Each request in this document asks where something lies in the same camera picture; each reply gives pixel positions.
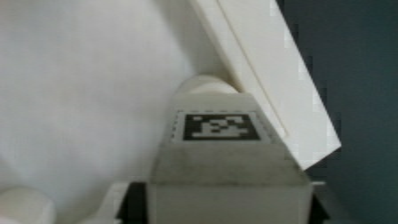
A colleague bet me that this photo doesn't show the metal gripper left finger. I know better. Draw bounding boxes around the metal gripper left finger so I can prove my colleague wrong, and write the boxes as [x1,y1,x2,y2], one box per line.
[82,181,150,224]

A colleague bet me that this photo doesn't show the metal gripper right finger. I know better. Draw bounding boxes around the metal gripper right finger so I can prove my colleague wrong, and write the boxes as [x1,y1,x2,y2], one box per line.
[310,181,357,224]

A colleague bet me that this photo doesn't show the white square table top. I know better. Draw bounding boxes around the white square table top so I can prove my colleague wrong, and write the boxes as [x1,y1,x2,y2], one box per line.
[0,0,341,224]

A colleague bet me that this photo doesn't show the white table leg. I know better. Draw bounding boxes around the white table leg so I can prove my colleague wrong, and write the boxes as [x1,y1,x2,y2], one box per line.
[148,75,313,224]

